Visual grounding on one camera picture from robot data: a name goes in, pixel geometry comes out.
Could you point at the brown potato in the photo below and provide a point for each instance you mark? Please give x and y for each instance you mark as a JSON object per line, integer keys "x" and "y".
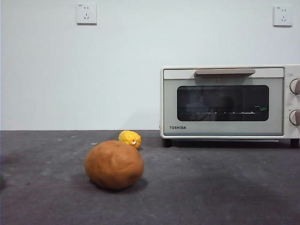
{"x": 112, "y": 164}

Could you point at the cream Toshiba toaster oven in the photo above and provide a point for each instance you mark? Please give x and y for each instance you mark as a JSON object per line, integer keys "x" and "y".
{"x": 286, "y": 117}

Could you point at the beige oven knob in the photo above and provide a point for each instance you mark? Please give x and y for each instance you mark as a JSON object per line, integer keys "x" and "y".
{"x": 295, "y": 86}
{"x": 294, "y": 117}

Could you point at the yellow corn cob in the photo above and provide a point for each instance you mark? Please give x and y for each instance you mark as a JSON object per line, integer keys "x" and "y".
{"x": 127, "y": 137}

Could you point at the white wall socket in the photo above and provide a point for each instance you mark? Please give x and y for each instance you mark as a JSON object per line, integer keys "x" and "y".
{"x": 86, "y": 14}
{"x": 282, "y": 16}

